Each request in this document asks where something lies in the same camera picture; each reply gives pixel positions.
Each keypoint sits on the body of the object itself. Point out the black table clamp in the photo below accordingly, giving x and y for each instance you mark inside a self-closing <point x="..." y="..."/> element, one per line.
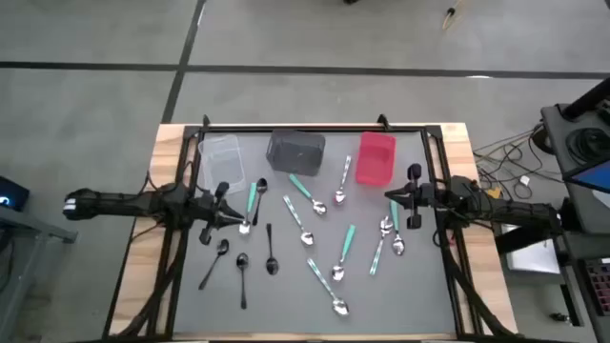
<point x="382" y="121"/>
<point x="206" y="120"/>

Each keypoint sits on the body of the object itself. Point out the blue laptop screen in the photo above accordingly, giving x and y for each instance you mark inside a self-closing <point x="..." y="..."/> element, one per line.
<point x="595" y="177"/>

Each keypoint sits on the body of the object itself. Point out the black device with blue light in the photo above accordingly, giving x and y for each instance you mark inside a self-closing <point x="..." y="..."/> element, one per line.
<point x="12" y="195"/>

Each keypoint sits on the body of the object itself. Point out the black pole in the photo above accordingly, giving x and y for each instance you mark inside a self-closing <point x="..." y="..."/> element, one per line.
<point x="588" y="100"/>

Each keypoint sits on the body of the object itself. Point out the dark grey translucent container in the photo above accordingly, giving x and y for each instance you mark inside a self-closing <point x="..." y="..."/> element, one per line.
<point x="295" y="152"/>

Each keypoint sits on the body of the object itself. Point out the small black floor object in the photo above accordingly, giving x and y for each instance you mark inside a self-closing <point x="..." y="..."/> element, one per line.
<point x="560" y="318"/>

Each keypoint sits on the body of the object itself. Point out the red plastic container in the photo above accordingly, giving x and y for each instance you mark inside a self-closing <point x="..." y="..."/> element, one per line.
<point x="374" y="159"/>

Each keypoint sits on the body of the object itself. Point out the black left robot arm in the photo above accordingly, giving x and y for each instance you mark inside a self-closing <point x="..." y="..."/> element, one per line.
<point x="119" y="204"/>

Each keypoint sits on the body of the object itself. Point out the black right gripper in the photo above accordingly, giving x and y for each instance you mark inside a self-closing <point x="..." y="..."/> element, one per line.
<point x="421" y="196"/>

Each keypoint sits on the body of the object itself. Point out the keyboard with coloured keys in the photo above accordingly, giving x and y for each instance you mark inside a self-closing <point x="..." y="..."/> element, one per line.
<point x="599" y="286"/>

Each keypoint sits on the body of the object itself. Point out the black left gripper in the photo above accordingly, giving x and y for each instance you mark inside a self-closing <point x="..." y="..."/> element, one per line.
<point x="209" y="214"/>

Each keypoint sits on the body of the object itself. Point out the grey equipment cart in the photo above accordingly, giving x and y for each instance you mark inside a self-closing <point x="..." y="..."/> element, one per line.
<point x="555" y="152"/>

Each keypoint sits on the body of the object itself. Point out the clear plastic container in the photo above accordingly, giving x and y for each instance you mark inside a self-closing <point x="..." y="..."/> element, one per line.
<point x="224" y="162"/>

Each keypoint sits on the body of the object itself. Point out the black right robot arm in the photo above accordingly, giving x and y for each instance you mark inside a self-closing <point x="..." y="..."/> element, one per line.
<point x="514" y="209"/>

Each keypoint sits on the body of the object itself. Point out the grey side table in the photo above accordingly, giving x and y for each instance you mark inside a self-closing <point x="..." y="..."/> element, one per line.
<point x="33" y="227"/>

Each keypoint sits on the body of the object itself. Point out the white power adapter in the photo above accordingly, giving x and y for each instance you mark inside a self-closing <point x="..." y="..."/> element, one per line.
<point x="524" y="180"/>

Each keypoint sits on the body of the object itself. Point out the yellow connector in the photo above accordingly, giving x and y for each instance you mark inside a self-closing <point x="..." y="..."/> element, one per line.
<point x="494" y="193"/>

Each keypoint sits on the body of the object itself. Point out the white box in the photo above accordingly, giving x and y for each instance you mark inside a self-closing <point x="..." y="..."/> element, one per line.
<point x="534" y="257"/>

